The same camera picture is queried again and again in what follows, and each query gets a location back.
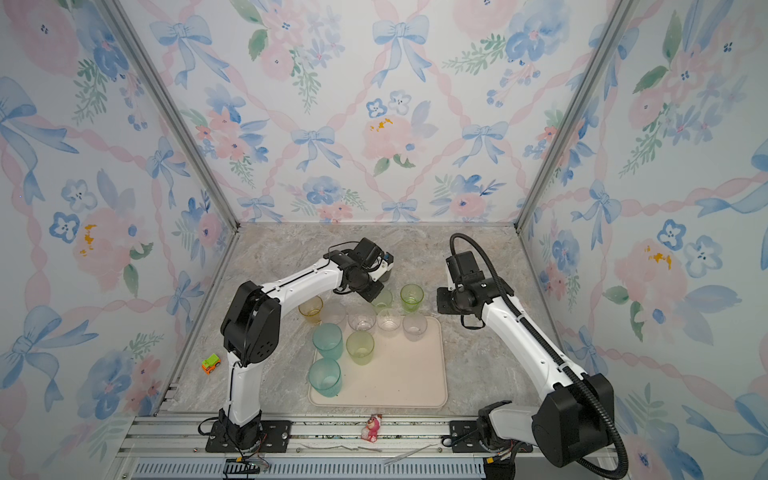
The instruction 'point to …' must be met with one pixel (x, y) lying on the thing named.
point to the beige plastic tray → (402, 373)
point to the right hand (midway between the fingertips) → (445, 299)
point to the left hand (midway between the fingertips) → (377, 287)
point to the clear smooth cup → (362, 318)
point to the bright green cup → (411, 295)
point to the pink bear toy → (370, 432)
